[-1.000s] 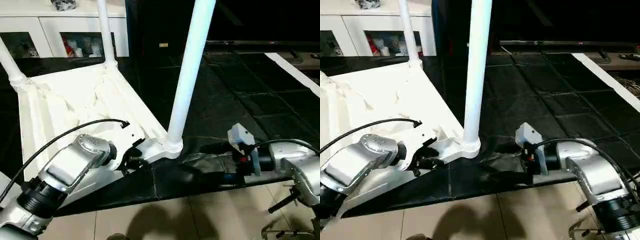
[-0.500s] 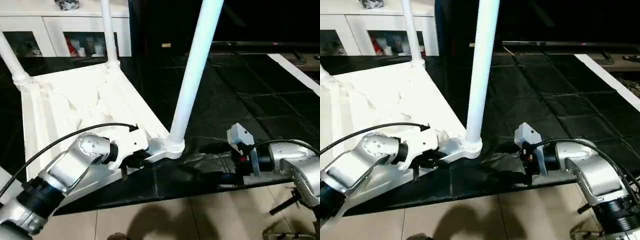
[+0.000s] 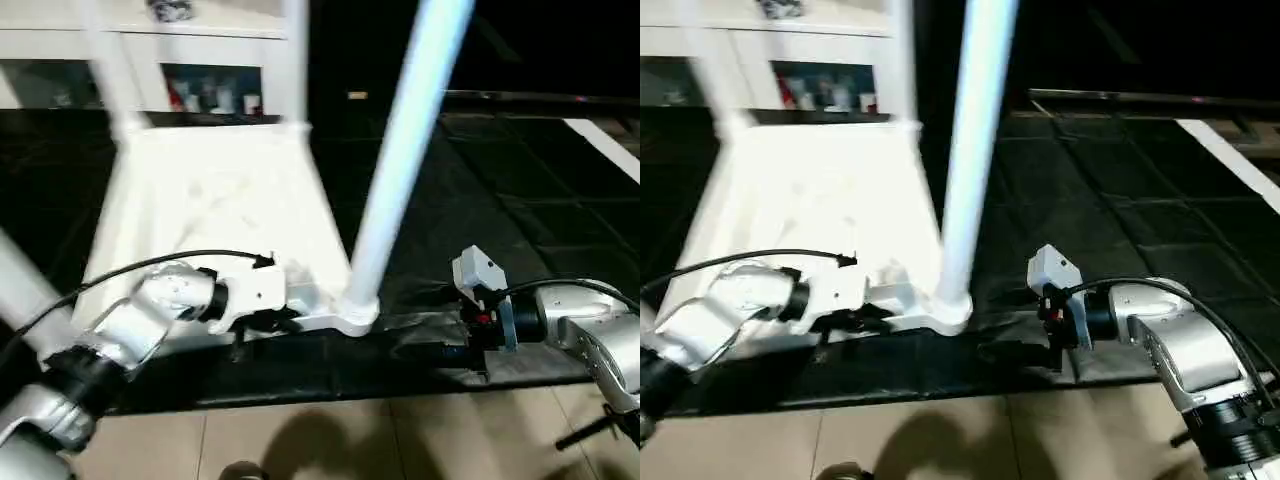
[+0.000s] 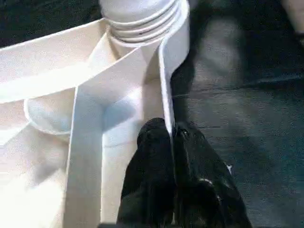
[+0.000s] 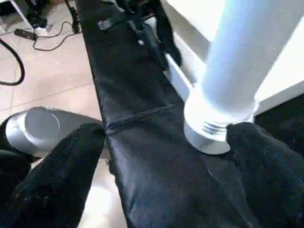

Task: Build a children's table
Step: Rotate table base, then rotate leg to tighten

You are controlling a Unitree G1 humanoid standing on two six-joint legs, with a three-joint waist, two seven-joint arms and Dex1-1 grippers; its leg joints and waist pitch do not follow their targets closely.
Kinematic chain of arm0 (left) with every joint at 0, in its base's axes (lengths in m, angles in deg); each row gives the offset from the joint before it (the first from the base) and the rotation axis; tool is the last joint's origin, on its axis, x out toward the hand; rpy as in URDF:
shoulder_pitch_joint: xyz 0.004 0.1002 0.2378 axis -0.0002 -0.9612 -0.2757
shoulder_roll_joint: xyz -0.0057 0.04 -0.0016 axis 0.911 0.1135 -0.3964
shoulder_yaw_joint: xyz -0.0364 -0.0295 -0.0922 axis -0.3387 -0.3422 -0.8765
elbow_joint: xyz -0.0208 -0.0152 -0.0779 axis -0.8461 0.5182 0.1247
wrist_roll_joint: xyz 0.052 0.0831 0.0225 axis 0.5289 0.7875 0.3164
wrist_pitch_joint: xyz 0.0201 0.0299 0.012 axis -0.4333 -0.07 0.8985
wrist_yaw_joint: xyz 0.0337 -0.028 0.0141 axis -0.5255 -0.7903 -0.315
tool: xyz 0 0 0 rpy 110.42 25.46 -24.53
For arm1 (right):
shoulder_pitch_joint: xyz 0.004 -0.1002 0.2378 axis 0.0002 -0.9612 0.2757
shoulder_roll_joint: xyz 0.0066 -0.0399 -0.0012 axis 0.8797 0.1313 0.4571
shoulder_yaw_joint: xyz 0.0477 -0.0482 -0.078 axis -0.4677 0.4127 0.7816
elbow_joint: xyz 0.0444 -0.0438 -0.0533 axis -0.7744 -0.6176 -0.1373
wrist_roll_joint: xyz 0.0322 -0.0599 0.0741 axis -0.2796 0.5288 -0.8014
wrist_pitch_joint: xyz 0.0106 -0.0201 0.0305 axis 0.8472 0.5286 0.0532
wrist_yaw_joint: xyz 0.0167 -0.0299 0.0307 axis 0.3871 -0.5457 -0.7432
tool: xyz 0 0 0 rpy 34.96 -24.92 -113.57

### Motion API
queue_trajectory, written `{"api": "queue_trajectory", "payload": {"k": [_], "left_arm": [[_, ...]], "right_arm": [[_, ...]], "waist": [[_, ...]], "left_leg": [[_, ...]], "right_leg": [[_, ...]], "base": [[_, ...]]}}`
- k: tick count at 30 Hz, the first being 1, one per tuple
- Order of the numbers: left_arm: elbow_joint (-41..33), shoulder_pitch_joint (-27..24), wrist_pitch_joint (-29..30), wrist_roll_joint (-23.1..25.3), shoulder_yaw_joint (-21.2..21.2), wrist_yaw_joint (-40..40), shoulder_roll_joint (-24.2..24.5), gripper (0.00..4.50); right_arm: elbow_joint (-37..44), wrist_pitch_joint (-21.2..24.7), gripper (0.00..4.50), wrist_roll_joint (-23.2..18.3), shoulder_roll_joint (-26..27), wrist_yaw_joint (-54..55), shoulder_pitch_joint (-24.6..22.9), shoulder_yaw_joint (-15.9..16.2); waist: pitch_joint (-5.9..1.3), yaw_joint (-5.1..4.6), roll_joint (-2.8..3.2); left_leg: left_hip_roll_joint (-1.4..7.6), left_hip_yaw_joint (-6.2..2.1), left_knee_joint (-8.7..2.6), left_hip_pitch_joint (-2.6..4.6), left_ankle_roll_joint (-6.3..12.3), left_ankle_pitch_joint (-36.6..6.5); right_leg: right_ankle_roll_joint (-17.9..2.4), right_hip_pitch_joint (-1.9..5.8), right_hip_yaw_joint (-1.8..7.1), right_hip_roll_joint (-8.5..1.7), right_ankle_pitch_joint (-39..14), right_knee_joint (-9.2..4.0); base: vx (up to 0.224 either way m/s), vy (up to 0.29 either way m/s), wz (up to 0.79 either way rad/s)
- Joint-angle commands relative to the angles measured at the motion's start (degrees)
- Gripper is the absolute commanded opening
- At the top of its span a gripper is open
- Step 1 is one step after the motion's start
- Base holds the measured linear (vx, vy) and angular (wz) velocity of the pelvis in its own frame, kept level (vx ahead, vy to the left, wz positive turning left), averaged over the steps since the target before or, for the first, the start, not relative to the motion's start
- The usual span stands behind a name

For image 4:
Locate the white plastic table leg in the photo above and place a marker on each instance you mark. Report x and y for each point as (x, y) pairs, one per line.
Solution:
(137, 12)

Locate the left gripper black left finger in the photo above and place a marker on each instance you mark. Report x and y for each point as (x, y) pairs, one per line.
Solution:
(152, 171)

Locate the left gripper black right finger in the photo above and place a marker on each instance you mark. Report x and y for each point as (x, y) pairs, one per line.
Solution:
(204, 187)

